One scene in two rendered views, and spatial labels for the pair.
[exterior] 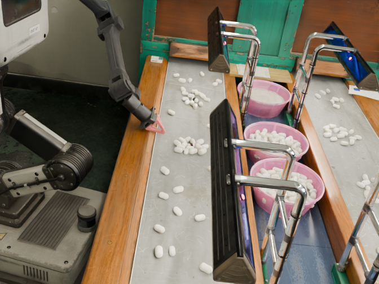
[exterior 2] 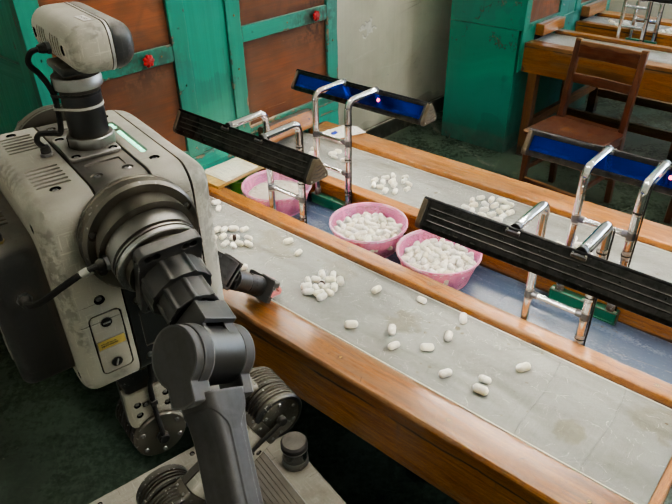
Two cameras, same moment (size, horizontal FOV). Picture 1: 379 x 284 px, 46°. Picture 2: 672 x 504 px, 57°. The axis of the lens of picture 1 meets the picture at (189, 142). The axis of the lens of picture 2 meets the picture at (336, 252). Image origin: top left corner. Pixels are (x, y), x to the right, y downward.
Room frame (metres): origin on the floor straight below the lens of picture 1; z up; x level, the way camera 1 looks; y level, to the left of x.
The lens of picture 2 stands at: (0.42, 1.02, 1.82)
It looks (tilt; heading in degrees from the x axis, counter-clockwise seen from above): 33 degrees down; 314
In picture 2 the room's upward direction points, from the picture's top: 1 degrees counter-clockwise
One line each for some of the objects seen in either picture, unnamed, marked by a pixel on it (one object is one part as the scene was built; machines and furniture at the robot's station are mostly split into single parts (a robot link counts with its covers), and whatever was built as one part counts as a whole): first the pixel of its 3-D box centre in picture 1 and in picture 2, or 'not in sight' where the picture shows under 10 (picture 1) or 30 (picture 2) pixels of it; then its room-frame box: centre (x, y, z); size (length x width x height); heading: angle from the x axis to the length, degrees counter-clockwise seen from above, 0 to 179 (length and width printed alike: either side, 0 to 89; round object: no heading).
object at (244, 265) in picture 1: (229, 170); (542, 252); (0.88, -0.10, 1.08); 0.62 x 0.08 x 0.07; 3
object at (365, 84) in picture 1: (348, 51); (359, 94); (1.88, -0.62, 1.08); 0.62 x 0.08 x 0.07; 3
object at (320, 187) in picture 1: (283, 189); (437, 262); (1.31, -0.36, 0.72); 0.27 x 0.27 x 0.10
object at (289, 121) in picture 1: (318, 87); (346, 147); (1.87, -0.54, 0.90); 0.20 x 0.19 x 0.45; 3
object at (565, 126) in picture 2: not in sight; (576, 131); (1.73, -2.31, 0.45); 0.44 x 0.43 x 0.91; 176
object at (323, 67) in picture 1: (322, 67); (288, 126); (2.32, -0.66, 0.83); 0.30 x 0.06 x 0.07; 93
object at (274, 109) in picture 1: (262, 99); (277, 194); (2.03, -0.33, 0.72); 0.27 x 0.27 x 0.10
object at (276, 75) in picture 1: (259, 72); (238, 167); (2.25, -0.32, 0.77); 0.33 x 0.15 x 0.01; 93
